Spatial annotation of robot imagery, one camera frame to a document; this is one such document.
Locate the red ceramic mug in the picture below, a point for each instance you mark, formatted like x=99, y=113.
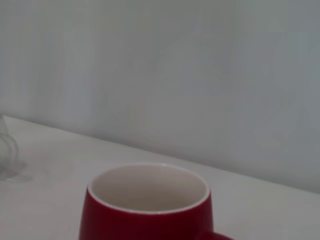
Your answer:
x=145, y=225

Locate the clear double-walled glass cup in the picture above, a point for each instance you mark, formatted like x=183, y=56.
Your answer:
x=6, y=155

